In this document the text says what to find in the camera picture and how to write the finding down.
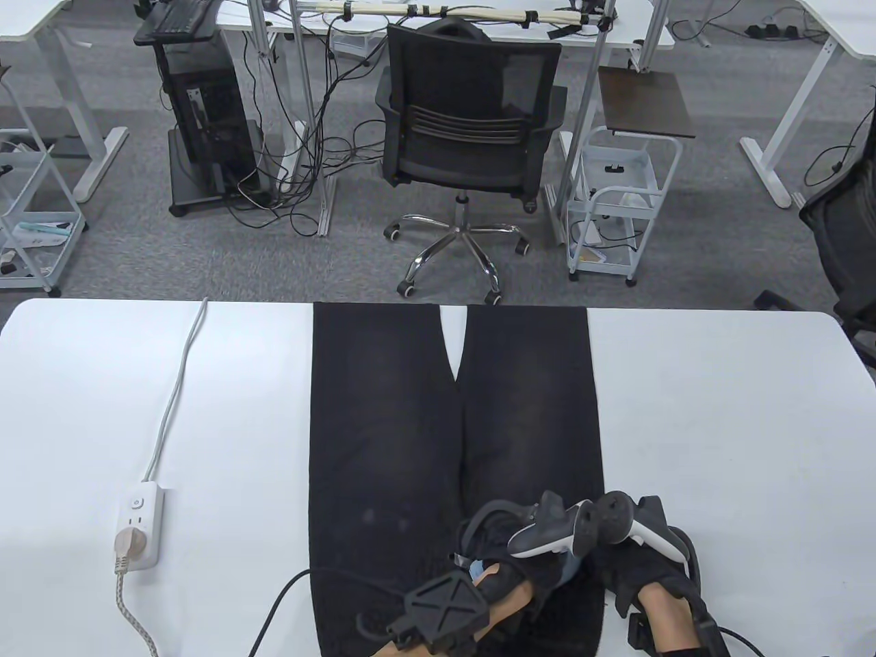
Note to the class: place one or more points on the person's right hand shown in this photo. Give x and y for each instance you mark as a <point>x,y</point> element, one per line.
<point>636,568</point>

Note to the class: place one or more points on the person's left hand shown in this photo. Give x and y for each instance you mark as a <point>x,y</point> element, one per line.
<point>493,527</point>

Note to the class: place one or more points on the grey white handheld controller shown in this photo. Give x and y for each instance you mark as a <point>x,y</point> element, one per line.
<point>540,537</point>
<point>612,517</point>

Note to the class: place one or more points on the light blue electric iron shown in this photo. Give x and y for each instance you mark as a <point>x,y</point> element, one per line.
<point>568,568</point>

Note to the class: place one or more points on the black trousers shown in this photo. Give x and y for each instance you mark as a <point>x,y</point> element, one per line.
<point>383,410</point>

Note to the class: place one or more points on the person's right forearm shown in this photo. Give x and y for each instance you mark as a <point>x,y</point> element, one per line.
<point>671,616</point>

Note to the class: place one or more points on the black lattice wrist module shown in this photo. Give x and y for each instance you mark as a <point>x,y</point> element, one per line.
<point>441,609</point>

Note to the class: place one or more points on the black wrist box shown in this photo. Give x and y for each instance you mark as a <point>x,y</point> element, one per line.
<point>712,636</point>

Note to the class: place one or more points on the white table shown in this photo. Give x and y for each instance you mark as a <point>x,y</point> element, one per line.
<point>718,445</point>

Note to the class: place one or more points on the white power strip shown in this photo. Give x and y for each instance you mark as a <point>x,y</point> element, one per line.
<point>147,506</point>

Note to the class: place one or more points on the black mesh office chair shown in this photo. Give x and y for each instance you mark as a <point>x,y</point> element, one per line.
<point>465,157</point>

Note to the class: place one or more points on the white rolling cart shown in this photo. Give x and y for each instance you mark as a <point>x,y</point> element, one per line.
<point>619,171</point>

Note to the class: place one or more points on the black high-back mesh chair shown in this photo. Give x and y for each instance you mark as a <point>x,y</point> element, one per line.
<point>842,233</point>

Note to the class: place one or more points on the black rolling computer stand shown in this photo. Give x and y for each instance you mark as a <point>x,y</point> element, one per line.
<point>212,195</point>

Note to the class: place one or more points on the dark brown side table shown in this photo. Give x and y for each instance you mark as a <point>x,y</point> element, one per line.
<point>643,102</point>

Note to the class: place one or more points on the black computer tower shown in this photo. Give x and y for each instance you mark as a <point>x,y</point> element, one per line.
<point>205,109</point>

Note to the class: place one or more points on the long white desk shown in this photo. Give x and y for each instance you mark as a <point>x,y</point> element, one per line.
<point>629,27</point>

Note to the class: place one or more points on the black floor power strip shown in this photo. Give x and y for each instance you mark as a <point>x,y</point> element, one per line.
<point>770,31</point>

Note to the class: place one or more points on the white desk with foot bar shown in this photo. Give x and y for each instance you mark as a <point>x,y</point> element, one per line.
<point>842,27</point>

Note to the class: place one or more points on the black keyboard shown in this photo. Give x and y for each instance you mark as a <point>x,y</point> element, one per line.
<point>181,15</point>

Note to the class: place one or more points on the white desk with angled leg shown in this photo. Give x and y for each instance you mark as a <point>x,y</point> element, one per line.
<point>27,17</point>

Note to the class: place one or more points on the aluminium frame post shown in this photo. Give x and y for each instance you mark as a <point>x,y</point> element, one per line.
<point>311,116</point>
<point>582,123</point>

